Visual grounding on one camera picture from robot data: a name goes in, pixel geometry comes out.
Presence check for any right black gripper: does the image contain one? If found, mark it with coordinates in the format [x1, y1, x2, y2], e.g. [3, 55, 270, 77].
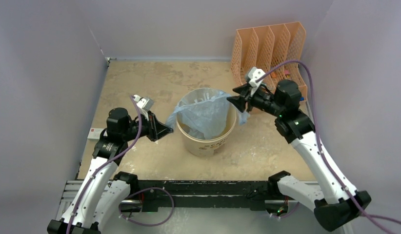
[226, 83, 284, 117]

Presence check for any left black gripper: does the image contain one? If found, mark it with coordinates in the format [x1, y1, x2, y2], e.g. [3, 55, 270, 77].
[122, 110, 173, 141]

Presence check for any blue plastic trash bag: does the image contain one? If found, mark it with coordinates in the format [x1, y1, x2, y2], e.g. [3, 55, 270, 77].
[166, 88, 232, 140]

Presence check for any beige paper trash bin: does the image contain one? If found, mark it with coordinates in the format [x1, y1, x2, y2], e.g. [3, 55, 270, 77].
[175, 88, 237, 157]

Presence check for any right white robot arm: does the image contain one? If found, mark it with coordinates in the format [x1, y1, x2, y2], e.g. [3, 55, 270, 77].
[227, 80, 371, 232]

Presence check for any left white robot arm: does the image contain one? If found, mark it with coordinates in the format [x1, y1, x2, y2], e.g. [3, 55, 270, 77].
[47, 108, 173, 234]

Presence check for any orange file organizer rack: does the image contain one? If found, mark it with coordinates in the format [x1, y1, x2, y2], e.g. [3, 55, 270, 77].
[230, 21, 306, 86]

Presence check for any white red small box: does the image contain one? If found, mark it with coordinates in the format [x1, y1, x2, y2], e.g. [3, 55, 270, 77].
[87, 128, 104, 140]

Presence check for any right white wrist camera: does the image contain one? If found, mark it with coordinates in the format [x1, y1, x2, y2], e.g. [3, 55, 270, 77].
[245, 67, 266, 97]

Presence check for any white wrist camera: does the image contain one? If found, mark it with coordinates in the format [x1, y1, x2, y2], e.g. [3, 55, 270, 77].
[245, 67, 266, 97]
[131, 95, 154, 120]

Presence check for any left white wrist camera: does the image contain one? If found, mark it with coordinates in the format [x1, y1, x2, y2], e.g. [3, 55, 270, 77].
[131, 95, 154, 120]

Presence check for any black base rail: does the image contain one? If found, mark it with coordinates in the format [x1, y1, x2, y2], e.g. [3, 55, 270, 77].
[115, 172, 293, 214]

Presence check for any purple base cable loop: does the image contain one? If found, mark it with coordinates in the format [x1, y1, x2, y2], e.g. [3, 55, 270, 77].
[118, 187, 175, 227]

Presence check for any aluminium frame rail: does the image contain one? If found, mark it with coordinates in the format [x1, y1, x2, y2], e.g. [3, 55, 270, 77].
[50, 180, 327, 234]

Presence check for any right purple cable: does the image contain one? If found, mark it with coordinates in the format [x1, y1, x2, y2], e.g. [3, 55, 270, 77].
[256, 59, 401, 234]

